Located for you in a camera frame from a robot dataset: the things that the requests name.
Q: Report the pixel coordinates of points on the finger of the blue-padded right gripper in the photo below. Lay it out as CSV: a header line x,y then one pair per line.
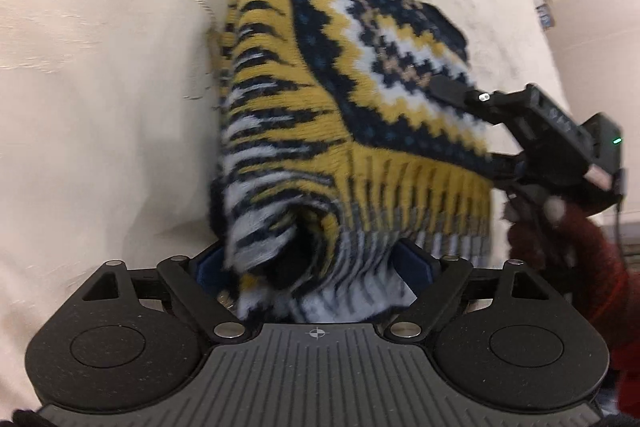
x,y
438,285

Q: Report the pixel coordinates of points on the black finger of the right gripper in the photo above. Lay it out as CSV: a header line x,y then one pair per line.
x,y
460,96

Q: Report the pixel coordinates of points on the cream bed cover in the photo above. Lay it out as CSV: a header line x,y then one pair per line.
x,y
108,138

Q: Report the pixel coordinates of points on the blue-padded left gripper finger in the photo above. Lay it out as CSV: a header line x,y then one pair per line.
x,y
194,285

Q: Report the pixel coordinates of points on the navy yellow patterned knit sweater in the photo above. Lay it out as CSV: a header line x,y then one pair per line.
x,y
332,150

